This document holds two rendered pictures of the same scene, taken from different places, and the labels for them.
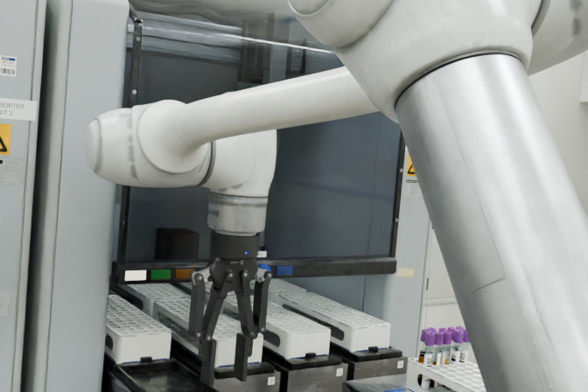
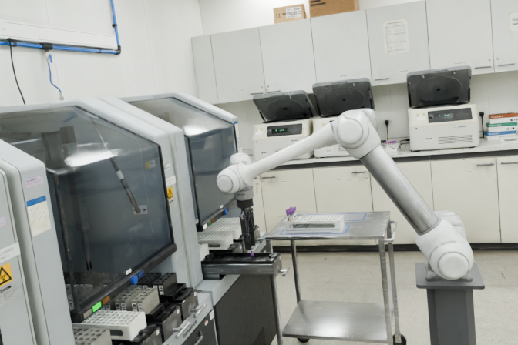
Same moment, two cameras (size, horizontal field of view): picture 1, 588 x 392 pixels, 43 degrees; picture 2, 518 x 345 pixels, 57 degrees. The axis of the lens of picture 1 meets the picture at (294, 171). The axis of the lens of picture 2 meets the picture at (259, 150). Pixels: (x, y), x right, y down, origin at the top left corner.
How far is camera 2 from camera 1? 1.55 m
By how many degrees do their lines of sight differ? 39
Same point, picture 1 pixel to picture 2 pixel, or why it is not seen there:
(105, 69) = (183, 156)
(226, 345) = (227, 240)
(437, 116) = (377, 158)
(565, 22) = not seen: hidden behind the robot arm
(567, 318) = (408, 185)
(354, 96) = (304, 150)
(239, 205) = (250, 189)
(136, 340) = (203, 250)
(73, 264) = (190, 229)
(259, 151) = not seen: hidden behind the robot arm
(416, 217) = not seen: hidden behind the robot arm
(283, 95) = (287, 155)
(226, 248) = (248, 204)
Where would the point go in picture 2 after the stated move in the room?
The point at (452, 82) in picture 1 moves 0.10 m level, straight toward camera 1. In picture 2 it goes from (377, 151) to (396, 152)
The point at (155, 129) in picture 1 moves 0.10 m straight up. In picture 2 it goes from (246, 173) to (243, 150)
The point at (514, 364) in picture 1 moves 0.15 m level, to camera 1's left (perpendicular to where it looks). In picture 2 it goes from (403, 194) to (379, 203)
